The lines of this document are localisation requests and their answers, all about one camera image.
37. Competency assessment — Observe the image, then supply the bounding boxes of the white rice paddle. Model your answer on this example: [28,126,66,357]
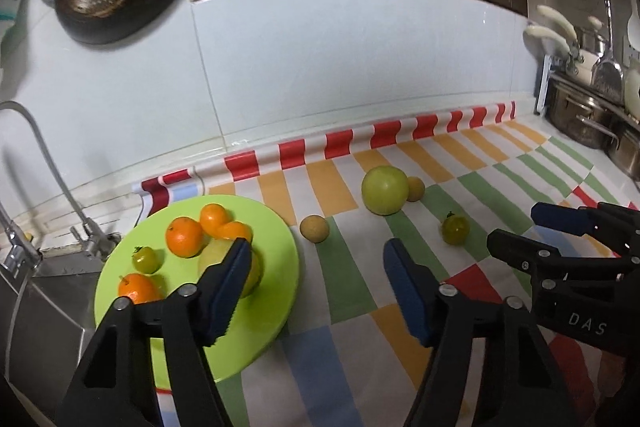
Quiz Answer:
[627,2,640,58]

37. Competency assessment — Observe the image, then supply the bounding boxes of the white jug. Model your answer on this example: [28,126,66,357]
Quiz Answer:
[622,67,640,118]

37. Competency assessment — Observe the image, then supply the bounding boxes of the yellow-green apple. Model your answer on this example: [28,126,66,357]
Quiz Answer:
[198,237,264,299]

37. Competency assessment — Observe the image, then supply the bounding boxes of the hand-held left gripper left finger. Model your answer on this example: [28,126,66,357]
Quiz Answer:
[55,237,252,427]

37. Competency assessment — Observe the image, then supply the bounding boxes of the steel sink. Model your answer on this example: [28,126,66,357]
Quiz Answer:
[0,247,108,408]

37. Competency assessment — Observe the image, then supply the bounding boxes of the orange tangerine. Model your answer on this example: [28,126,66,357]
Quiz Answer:
[166,216,205,259]
[199,203,232,238]
[216,221,253,244]
[118,273,163,305]

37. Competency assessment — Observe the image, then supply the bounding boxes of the cream handled knife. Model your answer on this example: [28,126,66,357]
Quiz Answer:
[523,24,573,58]
[536,4,581,48]

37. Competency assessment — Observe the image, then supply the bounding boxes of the white blue cutting board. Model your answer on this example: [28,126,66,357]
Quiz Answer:
[534,54,556,115]

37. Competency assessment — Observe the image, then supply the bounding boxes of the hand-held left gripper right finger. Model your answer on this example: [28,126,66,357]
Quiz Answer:
[382,238,556,427]

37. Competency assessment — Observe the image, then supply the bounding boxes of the small green tomato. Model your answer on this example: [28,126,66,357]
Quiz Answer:
[441,212,471,247]
[131,246,162,274]

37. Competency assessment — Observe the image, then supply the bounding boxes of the green plate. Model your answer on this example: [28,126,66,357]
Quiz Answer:
[94,194,301,394]

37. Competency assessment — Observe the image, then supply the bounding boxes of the steel spatula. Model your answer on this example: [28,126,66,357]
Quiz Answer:
[590,0,626,102]

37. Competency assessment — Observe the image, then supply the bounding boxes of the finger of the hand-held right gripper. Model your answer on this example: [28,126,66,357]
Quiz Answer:
[486,228,640,289]
[531,201,640,258]

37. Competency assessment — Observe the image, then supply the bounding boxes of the chrome pull-down faucet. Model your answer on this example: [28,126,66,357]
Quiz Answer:
[0,202,41,280]

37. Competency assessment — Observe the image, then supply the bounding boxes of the colourful striped tablecloth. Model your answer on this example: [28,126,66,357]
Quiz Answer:
[132,101,640,427]

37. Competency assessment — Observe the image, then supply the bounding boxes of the slim gooseneck faucet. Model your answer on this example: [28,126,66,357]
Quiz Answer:
[0,101,123,263]

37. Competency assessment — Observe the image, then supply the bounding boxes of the steel pot with lid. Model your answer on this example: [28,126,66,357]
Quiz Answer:
[575,32,608,58]

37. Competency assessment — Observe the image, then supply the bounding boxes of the large green apple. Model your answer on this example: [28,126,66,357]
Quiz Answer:
[361,166,410,216]

